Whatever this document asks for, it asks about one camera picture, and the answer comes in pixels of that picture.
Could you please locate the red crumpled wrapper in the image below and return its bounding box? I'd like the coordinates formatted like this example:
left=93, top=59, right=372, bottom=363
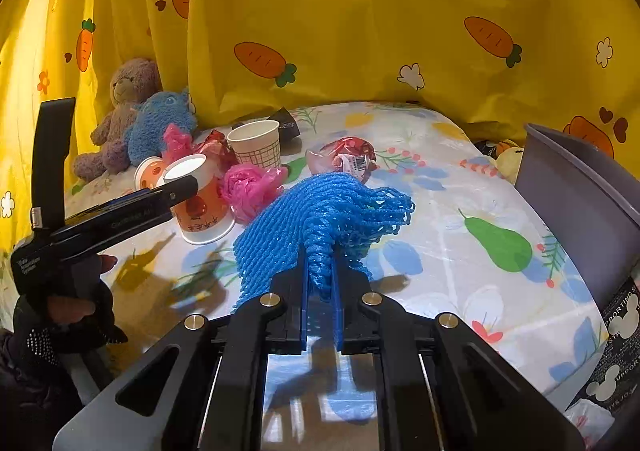
left=194, top=129, right=238, bottom=179
left=306, top=136, right=378, bottom=183

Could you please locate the lying orange paper cup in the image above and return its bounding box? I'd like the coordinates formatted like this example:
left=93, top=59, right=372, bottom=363
left=134, top=156, right=167, bottom=191

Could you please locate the purple teddy bear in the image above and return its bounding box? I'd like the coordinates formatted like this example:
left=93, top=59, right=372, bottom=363
left=73, top=58, right=162, bottom=182

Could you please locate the red crumpled wrapper left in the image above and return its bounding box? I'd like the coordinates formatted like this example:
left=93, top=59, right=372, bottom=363
left=194, top=129, right=238, bottom=179

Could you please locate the red crumpled wrapper right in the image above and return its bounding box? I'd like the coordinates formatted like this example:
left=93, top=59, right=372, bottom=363
left=306, top=136, right=378, bottom=183

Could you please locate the floral bed sheet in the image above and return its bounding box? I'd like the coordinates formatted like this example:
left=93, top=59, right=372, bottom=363
left=0, top=101, right=609, bottom=451

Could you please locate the pink plastic bag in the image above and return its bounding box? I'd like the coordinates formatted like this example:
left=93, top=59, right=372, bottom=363
left=162, top=124, right=194, bottom=165
left=220, top=164, right=288, bottom=226

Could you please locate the pink plastic bag back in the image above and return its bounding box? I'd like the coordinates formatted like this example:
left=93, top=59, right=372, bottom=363
left=162, top=124, right=194, bottom=165

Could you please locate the yellow carrot print curtain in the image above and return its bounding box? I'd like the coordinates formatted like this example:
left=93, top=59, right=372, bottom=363
left=1, top=0, right=639, bottom=249

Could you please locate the yellow plush toy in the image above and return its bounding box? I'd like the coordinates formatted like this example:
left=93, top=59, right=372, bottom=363
left=480, top=139, right=524, bottom=184

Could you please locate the orange paper cup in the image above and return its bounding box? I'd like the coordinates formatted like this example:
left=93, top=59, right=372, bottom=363
left=160, top=154, right=234, bottom=245
left=134, top=156, right=167, bottom=191

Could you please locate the pink grid paper cup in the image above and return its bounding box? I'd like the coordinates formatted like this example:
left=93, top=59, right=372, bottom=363
left=227, top=119, right=281, bottom=169

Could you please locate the left gloved hand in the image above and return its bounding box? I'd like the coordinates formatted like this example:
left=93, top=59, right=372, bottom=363
left=1, top=255, right=128, bottom=450

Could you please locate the black mickey print bag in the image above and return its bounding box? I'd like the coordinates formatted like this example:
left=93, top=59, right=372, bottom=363
left=564, top=274, right=640, bottom=441

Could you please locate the blue foam net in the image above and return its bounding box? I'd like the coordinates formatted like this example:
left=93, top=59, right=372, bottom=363
left=233, top=172, right=416, bottom=306

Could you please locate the black wrapper at back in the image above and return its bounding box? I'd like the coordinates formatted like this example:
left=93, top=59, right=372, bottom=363
left=231, top=107, right=300, bottom=144

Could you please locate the grey plastic bin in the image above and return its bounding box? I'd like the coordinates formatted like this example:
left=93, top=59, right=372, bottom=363
left=515, top=124, right=640, bottom=308

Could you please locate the pink plastic bag front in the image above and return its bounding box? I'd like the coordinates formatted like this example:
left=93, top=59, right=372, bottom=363
left=220, top=164, right=288, bottom=226

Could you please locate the blue plush monster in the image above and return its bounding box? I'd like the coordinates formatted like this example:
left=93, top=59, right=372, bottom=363
left=124, top=88, right=198, bottom=166

